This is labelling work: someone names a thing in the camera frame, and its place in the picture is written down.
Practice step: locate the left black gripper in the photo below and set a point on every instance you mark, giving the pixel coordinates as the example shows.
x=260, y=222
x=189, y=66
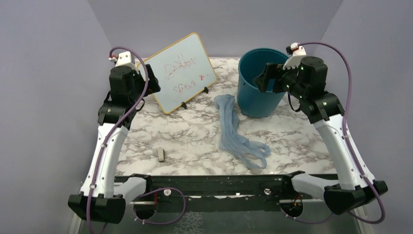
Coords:
x=154, y=86

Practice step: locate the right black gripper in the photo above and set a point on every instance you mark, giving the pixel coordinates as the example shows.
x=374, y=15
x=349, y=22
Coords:
x=275, y=69

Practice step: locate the blue plastic trash bag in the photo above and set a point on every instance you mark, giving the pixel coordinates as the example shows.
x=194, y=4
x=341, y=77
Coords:
x=252, y=154

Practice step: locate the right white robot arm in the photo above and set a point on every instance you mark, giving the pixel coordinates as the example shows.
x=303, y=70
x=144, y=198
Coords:
x=356, y=185

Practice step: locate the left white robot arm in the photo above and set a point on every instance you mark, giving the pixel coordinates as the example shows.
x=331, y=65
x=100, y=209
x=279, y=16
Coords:
x=99, y=200

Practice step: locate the yellow framed whiteboard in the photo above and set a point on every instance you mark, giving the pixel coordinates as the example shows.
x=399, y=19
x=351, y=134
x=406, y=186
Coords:
x=183, y=70

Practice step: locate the small grey eraser block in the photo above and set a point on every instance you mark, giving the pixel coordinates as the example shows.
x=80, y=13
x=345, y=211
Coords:
x=161, y=154

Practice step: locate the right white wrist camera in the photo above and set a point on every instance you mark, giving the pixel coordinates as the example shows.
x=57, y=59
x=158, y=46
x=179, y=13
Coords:
x=296, y=52

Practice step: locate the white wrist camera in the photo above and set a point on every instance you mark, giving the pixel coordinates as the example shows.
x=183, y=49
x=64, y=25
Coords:
x=124, y=59
x=296, y=52

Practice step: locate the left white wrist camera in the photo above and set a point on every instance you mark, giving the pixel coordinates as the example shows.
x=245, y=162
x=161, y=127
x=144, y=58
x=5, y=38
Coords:
x=124, y=59

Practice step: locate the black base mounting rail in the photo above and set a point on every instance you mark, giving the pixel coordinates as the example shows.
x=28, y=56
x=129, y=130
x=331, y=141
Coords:
x=215, y=193

